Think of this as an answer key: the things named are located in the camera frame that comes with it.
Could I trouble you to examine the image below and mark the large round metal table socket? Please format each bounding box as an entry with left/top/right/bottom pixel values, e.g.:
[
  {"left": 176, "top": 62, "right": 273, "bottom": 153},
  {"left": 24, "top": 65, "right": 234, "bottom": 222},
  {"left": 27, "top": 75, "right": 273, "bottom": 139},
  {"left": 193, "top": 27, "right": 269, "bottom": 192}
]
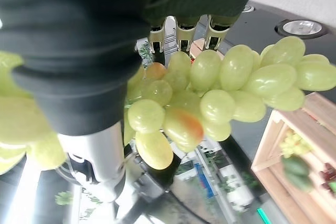
[{"left": 274, "top": 19, "right": 329, "bottom": 37}]

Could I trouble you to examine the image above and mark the dark red fruit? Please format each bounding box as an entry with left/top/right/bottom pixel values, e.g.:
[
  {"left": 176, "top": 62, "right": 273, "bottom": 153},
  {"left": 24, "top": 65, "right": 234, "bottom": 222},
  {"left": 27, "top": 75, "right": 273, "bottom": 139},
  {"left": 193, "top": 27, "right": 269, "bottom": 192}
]
[{"left": 318, "top": 163, "right": 336, "bottom": 191}]

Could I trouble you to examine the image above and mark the small round metal table socket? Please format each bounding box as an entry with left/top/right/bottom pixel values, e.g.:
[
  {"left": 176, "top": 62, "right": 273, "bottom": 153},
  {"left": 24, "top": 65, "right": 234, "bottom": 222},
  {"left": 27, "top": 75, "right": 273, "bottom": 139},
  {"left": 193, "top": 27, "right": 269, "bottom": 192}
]
[{"left": 240, "top": 4, "right": 256, "bottom": 14}]

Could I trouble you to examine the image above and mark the dark green fruit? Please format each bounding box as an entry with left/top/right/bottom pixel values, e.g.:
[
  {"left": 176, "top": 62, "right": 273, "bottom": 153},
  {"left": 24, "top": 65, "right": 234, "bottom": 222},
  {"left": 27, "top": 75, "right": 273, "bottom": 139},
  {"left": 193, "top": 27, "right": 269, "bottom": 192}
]
[{"left": 281, "top": 155, "right": 315, "bottom": 193}]

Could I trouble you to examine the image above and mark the right robot hand black cloth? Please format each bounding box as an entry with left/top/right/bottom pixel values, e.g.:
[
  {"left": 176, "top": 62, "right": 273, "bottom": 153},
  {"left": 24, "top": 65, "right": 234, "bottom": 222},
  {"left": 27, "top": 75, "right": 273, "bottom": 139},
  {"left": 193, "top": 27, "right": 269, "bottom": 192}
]
[{"left": 0, "top": 0, "right": 266, "bottom": 204}]

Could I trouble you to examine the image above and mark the small green grape bunch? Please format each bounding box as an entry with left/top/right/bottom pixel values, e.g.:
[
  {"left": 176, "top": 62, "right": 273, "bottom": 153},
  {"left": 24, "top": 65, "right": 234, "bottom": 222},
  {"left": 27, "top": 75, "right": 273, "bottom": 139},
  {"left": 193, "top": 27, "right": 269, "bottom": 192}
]
[{"left": 279, "top": 129, "right": 313, "bottom": 158}]

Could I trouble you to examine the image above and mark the light wooden crate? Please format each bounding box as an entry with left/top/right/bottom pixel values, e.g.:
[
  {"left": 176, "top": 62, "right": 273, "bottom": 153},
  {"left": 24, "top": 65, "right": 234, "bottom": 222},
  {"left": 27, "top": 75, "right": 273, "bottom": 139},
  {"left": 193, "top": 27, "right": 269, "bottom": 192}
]
[{"left": 250, "top": 91, "right": 336, "bottom": 224}]

